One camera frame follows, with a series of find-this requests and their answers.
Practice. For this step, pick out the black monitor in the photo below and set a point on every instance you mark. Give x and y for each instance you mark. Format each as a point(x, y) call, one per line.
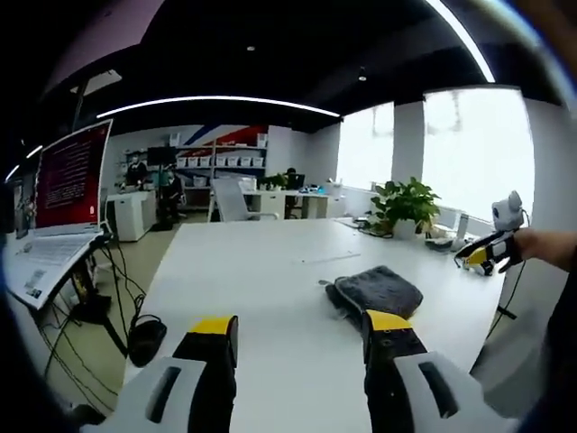
point(161, 155)

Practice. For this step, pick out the shelf with white boxes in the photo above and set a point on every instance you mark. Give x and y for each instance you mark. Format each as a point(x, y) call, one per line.
point(221, 160)

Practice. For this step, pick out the white office chair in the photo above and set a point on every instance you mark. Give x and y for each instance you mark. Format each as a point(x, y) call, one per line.
point(232, 200)

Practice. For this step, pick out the white cabinet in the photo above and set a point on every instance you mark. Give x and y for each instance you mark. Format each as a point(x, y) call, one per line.
point(130, 216)

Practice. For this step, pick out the person's dark clothing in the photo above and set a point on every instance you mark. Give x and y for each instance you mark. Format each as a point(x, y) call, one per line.
point(554, 352)

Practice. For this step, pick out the curved ceiling light strip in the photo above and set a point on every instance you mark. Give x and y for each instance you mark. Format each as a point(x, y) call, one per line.
point(469, 40)

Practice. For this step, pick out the white office desk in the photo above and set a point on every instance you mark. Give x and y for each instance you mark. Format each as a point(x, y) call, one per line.
point(288, 200)

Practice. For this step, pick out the white laptop with red screen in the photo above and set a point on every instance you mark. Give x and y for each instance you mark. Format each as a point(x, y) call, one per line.
point(67, 180)

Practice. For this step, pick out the white bottle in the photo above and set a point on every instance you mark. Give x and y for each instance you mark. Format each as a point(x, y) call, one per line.
point(463, 225)

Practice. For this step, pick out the grey towel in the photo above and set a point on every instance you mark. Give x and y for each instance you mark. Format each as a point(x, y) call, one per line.
point(376, 291)

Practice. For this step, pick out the black bag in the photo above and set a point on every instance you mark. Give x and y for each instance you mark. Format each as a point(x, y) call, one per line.
point(148, 340)

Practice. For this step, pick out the long ceiling light strip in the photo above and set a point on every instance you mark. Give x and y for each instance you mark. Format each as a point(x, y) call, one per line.
point(216, 100)

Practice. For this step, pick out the small green plant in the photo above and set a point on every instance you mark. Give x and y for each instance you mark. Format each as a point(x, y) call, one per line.
point(272, 181)

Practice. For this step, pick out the large green potted plant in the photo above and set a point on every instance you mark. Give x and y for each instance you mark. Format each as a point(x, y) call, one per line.
point(408, 203)

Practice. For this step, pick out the person's right hand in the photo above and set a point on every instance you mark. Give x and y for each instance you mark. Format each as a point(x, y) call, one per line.
point(536, 243)

